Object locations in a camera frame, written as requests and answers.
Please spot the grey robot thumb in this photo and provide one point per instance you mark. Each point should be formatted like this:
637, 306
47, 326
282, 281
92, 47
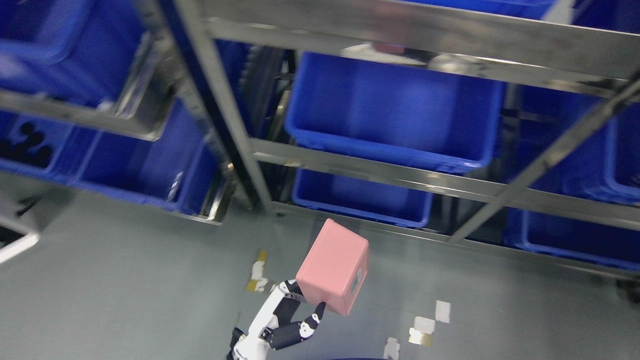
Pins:
293, 333

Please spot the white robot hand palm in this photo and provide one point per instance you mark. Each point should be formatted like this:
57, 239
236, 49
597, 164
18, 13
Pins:
277, 310

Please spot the pink plastic storage box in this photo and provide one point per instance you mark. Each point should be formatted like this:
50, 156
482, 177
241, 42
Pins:
335, 268

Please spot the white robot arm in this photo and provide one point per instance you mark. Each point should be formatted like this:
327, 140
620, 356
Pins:
237, 344

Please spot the steel shelf rack left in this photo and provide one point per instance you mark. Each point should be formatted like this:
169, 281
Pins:
142, 110

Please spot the steel shelf rack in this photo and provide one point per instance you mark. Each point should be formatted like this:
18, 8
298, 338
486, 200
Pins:
142, 110
563, 57

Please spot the steel shelf rack centre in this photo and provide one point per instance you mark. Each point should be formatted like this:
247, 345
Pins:
563, 57

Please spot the blue bin centre lower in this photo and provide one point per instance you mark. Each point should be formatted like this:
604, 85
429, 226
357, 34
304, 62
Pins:
355, 197

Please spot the blue bin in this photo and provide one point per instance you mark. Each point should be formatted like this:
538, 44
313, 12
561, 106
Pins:
32, 145
395, 114
173, 173
603, 168
572, 239
79, 50
355, 197
525, 9

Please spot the blue bin left middle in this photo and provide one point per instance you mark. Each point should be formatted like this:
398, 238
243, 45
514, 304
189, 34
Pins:
173, 173

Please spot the blue bin centre upper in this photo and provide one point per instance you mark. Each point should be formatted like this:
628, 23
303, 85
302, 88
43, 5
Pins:
395, 114

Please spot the blue bin far left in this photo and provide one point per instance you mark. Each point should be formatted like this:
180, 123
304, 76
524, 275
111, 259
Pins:
32, 145

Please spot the blue bin right upper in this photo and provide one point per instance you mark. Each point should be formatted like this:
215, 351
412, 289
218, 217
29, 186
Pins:
603, 168

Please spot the blue bin right lower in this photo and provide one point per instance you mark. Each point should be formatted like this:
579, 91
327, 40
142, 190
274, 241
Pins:
572, 239

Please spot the blue bin top left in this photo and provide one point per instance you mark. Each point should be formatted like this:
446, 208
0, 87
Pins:
79, 50

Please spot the blue bin top right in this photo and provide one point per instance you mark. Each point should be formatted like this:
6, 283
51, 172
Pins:
525, 9

